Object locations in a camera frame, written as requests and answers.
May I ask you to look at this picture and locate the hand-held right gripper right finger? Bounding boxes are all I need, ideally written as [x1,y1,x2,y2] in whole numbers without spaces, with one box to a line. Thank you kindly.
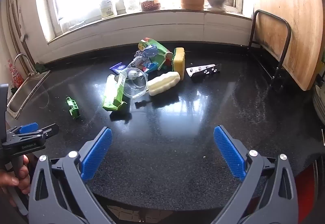
[214,125,299,224]

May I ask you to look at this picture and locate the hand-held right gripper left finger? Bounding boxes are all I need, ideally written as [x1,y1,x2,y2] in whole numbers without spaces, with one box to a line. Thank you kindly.
[28,127,120,224]

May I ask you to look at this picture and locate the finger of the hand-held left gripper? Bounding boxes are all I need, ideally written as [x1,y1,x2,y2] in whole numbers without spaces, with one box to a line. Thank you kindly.
[9,124,60,143]
[8,122,39,135]

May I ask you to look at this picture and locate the green paper canister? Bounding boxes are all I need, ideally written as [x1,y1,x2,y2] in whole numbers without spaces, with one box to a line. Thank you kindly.
[138,38,174,68]

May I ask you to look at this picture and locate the person's left hand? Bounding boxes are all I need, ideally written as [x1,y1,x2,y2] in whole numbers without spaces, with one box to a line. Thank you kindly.
[0,155,31,207]

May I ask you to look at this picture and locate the green plastic clip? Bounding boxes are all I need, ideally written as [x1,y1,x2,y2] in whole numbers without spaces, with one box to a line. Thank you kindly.
[65,96,81,120]

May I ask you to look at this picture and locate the steel sink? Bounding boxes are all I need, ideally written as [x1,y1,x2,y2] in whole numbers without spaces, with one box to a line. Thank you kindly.
[7,70,52,118]

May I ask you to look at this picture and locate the red and white pouch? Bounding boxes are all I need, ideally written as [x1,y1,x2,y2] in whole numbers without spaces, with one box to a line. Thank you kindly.
[7,61,25,90]

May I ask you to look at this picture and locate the green wet wipes packet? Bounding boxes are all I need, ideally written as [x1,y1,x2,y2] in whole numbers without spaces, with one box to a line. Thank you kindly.
[102,74,128,112]

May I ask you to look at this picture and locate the dark green cloth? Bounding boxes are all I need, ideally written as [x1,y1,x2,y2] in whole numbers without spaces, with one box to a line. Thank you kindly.
[35,62,49,74]

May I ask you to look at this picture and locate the chrome faucet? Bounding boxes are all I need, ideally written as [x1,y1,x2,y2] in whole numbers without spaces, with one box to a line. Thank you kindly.
[14,53,37,77]

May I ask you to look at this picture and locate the clear glass bowl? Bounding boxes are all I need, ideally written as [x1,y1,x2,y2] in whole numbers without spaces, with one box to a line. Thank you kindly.
[117,67,149,99]

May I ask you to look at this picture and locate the dark blue flat packet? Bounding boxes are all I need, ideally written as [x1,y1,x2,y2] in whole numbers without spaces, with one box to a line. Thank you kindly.
[109,62,127,73]

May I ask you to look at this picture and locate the white ribbed scrub sponge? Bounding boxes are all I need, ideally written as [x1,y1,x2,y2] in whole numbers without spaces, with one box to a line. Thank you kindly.
[147,71,181,97]

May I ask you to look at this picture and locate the black metal rack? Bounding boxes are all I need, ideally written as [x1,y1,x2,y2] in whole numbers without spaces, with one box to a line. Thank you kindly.
[247,10,291,93]

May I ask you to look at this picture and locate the stack of plates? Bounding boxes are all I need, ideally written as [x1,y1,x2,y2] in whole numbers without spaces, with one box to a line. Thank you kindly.
[312,81,325,126]

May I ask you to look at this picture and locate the yellow sponge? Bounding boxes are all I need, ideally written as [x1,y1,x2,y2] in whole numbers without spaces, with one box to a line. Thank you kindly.
[172,47,186,80]

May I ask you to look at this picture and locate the white plastic bottle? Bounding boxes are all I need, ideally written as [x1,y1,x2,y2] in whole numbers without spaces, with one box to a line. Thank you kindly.
[99,0,118,20]

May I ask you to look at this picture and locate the wooden cutting board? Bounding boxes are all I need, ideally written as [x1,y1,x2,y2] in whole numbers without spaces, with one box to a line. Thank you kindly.
[253,0,325,91]

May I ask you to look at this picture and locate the clear plastic container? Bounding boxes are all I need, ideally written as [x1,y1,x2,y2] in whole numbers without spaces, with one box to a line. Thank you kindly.
[121,0,141,14]

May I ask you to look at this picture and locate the jar of red spice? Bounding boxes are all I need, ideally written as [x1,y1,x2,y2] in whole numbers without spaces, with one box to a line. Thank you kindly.
[139,0,162,12]

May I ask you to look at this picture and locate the triangular metal bracket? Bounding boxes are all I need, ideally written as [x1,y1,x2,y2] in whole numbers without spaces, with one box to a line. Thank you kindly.
[186,63,223,83]

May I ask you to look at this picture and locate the white wall pipe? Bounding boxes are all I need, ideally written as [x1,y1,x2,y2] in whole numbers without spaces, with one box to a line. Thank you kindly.
[10,0,28,42]

